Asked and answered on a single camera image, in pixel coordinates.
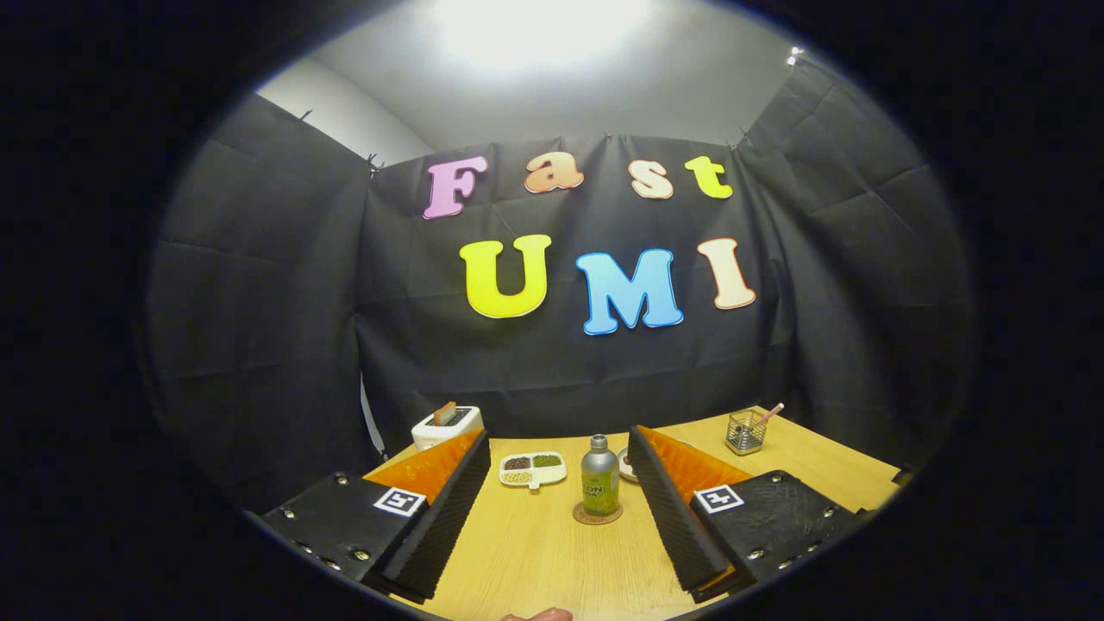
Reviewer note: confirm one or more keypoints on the round brown coaster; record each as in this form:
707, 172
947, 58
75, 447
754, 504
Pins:
580, 516

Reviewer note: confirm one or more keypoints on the white oval plate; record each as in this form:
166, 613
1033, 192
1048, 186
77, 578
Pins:
623, 473

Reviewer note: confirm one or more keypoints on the black backdrop cloth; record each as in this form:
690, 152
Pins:
552, 379

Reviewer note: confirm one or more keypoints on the small ceiling spotlight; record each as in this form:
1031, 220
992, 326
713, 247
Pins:
794, 57

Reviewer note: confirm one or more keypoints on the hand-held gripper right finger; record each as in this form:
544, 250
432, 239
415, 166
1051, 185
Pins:
677, 526

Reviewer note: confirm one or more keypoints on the toast slice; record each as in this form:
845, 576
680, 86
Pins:
444, 414

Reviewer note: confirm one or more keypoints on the silver bottle with green label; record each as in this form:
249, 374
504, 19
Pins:
599, 479

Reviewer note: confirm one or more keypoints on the pink striped straw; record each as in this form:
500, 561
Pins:
770, 413

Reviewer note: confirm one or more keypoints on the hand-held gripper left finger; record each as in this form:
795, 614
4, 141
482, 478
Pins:
440, 517

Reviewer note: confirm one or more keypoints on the white divided dish with beans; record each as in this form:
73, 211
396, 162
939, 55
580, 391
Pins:
533, 470

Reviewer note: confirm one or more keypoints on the wooden table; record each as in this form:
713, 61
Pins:
552, 569

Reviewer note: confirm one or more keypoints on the white toaster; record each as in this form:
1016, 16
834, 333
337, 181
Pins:
427, 435

